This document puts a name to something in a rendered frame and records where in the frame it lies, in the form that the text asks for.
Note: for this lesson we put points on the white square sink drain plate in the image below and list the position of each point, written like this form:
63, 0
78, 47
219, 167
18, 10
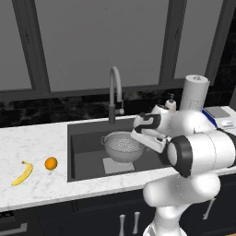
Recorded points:
118, 167

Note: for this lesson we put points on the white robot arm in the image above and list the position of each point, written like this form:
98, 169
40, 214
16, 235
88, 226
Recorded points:
202, 150

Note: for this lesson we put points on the white paper towel roll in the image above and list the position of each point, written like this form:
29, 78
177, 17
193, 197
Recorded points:
194, 92

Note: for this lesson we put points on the silver metal colander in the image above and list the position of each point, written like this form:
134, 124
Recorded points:
123, 148

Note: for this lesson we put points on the dark framed window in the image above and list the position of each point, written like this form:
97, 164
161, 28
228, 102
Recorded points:
101, 43

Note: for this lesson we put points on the dark cupboard door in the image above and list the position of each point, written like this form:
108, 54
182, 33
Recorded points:
219, 212
144, 218
92, 222

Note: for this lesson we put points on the orange fruit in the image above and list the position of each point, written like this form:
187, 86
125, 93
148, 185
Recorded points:
51, 163

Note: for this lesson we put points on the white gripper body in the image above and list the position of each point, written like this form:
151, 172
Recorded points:
150, 140

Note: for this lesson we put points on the yellow banana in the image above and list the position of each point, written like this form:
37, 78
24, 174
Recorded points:
25, 174

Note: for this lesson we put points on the dark dishwasher front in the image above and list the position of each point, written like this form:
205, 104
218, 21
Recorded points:
12, 218

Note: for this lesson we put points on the dark grey sink basin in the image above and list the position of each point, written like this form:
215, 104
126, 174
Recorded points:
87, 144

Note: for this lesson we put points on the white soap dispenser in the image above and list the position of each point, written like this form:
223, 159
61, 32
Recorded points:
171, 103

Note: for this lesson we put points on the grey curved sink faucet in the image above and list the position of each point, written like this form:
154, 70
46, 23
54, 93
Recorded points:
116, 80

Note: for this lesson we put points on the white blue kitchen scale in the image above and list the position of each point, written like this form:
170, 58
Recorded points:
218, 112

